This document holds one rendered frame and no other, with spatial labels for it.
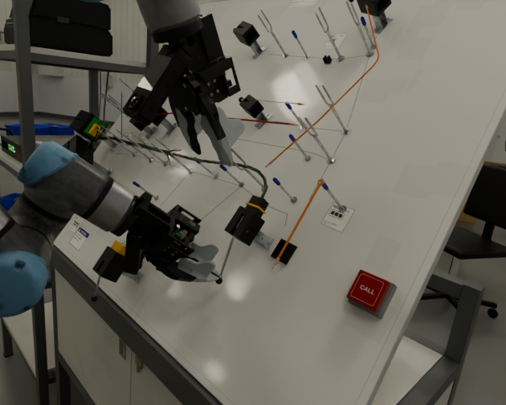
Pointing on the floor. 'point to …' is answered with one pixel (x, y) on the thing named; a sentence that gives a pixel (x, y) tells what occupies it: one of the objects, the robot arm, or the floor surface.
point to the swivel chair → (499, 205)
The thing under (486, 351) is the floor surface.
